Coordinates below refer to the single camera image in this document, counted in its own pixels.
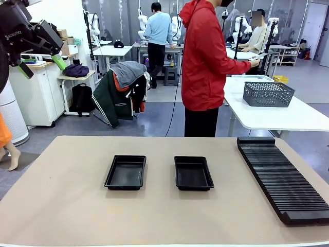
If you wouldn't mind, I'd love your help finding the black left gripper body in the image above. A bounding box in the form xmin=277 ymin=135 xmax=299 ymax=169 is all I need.
xmin=0 ymin=0 xmax=35 ymax=67

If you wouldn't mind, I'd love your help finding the black ESD tray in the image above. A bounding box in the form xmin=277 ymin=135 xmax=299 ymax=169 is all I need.
xmin=103 ymin=154 xmax=147 ymax=191
xmin=174 ymin=155 xmax=215 ymax=191

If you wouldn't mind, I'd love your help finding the white cabinet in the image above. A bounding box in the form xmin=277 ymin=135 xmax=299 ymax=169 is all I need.
xmin=9 ymin=54 xmax=78 ymax=127

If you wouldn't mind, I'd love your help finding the purple bag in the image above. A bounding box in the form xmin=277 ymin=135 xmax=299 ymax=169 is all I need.
xmin=63 ymin=63 xmax=90 ymax=78

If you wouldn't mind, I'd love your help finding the white cylindrical air purifier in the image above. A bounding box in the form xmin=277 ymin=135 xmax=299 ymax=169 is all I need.
xmin=0 ymin=79 xmax=29 ymax=146

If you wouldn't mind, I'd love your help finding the small wooden side table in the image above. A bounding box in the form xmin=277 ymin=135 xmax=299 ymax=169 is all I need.
xmin=58 ymin=69 xmax=97 ymax=116

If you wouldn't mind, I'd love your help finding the black backpack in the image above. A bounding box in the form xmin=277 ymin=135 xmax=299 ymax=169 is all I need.
xmin=69 ymin=83 xmax=95 ymax=117

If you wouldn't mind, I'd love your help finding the orange cloth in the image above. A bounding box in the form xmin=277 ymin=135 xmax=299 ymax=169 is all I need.
xmin=0 ymin=113 xmax=13 ymax=149

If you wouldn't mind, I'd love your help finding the white background desk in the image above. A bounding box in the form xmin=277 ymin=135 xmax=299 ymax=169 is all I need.
xmin=226 ymin=46 xmax=277 ymax=78
xmin=92 ymin=45 xmax=133 ymax=78

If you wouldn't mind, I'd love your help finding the mannequin leg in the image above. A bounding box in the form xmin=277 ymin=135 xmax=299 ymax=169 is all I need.
xmin=7 ymin=140 xmax=21 ymax=172

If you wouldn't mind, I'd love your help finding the grey floor mat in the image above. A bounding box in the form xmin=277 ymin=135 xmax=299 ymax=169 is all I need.
xmin=0 ymin=151 xmax=41 ymax=171

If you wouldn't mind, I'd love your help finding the dark green jacket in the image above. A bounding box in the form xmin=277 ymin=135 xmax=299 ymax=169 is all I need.
xmin=92 ymin=69 xmax=134 ymax=129

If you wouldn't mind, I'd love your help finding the grey hooded jacket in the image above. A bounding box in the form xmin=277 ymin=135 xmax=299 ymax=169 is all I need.
xmin=110 ymin=61 xmax=148 ymax=90

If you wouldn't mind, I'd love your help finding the grey background workbench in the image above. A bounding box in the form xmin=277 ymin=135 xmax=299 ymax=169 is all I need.
xmin=132 ymin=42 xmax=185 ymax=78

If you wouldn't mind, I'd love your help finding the black jacket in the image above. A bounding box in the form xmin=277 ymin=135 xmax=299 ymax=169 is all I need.
xmin=127 ymin=74 xmax=148 ymax=114

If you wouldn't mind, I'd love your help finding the person in light blue sweater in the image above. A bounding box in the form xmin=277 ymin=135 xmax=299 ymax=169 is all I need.
xmin=145 ymin=2 xmax=177 ymax=90

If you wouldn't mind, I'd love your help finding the grey plastic stool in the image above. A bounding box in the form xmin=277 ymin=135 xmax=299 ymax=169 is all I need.
xmin=163 ymin=66 xmax=178 ymax=87

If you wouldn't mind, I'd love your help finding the person in red jacket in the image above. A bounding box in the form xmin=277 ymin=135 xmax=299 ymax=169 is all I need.
xmin=179 ymin=0 xmax=252 ymax=137

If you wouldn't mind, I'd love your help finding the person in beige top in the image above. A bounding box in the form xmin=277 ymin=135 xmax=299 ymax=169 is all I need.
xmin=239 ymin=9 xmax=269 ymax=55

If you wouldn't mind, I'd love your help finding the clear plastic bin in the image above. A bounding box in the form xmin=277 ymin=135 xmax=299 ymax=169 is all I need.
xmin=231 ymin=74 xmax=275 ymax=83

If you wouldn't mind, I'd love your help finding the grey plastic basket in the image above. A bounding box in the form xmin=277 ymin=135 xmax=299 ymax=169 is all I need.
xmin=243 ymin=81 xmax=296 ymax=108

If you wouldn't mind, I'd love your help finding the yellow box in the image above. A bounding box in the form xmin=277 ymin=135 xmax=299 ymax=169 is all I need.
xmin=272 ymin=75 xmax=289 ymax=85

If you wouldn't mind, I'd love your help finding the low wooden shelf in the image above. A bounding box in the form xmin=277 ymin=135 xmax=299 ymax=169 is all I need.
xmin=279 ymin=45 xmax=301 ymax=66

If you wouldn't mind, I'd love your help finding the large white table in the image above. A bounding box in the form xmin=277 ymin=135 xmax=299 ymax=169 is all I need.
xmin=223 ymin=76 xmax=329 ymax=137

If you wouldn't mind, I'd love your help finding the black and red bag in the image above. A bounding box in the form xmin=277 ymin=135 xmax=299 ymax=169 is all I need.
xmin=298 ymin=38 xmax=311 ymax=60

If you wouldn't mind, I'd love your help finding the black slotted board rack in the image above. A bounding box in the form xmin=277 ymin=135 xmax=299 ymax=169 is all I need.
xmin=236 ymin=136 xmax=329 ymax=226

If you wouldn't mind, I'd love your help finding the black hanging cable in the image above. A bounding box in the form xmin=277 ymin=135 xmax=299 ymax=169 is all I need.
xmin=165 ymin=61 xmax=184 ymax=137

